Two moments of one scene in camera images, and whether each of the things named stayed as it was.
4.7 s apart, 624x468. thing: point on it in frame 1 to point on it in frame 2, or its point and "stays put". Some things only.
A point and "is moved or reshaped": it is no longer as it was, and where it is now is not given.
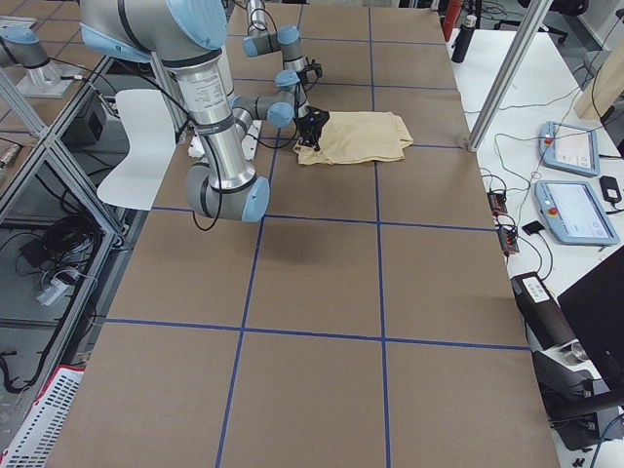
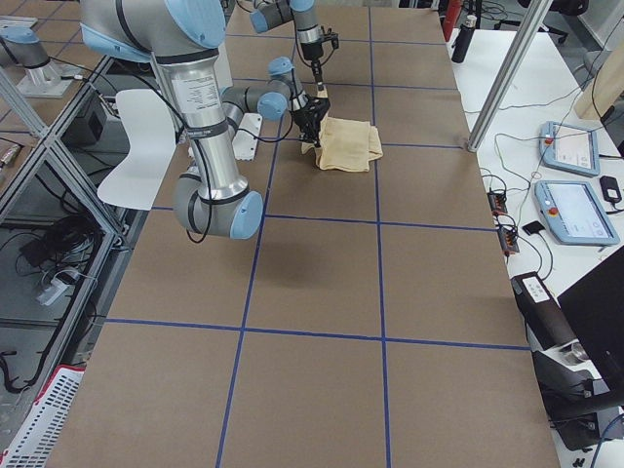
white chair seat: [138, 180] stays put
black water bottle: [462, 40] stays put
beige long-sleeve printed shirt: [355, 136] is moved or reshaped
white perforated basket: [36, 438] stays put
